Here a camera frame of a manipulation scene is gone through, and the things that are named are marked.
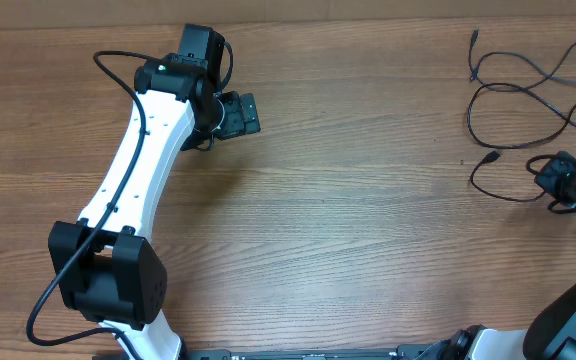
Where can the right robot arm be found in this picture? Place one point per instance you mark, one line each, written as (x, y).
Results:
(552, 334)

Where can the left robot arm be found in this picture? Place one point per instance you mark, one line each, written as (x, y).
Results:
(105, 266)

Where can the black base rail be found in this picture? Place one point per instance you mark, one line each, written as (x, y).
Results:
(401, 352)

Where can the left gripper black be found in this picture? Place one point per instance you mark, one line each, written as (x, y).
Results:
(237, 124)

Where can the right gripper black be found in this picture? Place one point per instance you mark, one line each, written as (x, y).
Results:
(546, 180)

